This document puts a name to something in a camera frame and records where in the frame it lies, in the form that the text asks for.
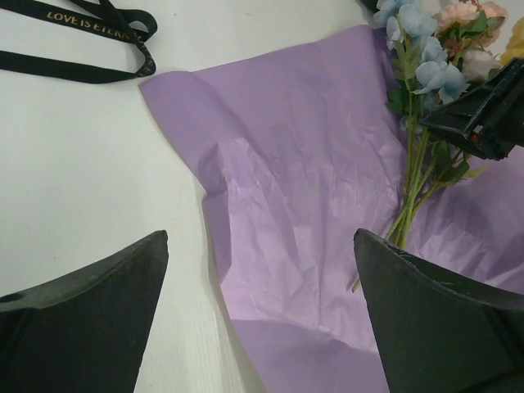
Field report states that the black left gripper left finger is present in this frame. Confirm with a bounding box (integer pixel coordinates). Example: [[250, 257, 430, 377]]
[[1, 230, 169, 392]]

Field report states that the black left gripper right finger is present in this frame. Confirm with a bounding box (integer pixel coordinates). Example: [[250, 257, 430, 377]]
[[354, 228, 523, 392]]

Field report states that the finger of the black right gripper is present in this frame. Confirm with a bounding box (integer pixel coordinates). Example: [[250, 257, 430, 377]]
[[420, 57, 523, 160]]

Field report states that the pale pink flower stem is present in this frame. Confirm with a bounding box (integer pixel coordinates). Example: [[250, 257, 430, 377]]
[[462, 49, 503, 83]]

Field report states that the yellow artificial flower stem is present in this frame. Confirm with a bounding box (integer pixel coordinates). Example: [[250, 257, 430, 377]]
[[499, 18, 524, 66]]

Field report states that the blue artificial flower stem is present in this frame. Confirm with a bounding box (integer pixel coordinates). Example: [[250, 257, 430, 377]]
[[351, 0, 472, 292]]

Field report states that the pink rose flower stem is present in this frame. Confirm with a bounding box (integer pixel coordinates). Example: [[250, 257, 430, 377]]
[[434, 1, 508, 47]]

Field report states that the pink paper flower bouquet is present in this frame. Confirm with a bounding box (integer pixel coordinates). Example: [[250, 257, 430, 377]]
[[138, 23, 524, 393]]

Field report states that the black ribbon gold lettering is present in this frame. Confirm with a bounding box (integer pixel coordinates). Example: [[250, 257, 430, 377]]
[[1, 0, 158, 84]]

